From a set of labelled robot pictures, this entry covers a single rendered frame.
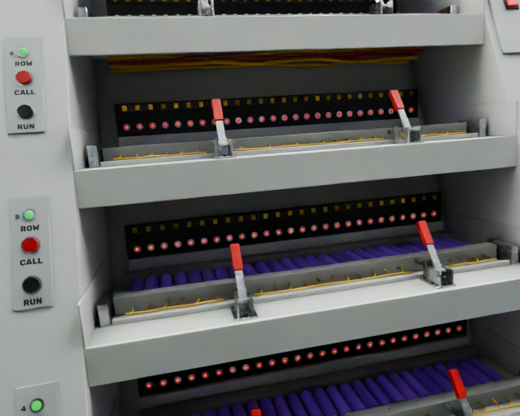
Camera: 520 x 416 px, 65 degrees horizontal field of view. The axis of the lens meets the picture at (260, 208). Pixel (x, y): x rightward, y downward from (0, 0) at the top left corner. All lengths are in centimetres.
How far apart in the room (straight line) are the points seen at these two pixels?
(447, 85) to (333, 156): 34
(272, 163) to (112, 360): 29
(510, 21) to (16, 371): 81
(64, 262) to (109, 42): 28
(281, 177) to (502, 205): 37
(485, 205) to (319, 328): 38
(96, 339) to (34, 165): 21
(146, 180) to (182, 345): 20
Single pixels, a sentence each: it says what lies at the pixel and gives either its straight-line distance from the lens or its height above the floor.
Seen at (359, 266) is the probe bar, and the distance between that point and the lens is 60.
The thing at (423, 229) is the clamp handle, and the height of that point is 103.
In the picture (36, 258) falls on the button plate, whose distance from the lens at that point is 51.
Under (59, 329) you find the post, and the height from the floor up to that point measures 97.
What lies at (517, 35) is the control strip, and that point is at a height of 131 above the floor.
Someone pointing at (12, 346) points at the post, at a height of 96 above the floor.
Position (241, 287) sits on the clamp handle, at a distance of 50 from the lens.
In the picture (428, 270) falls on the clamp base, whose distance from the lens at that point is 60.
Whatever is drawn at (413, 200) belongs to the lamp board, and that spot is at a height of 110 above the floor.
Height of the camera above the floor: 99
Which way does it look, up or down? 10 degrees up
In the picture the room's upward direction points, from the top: 8 degrees counter-clockwise
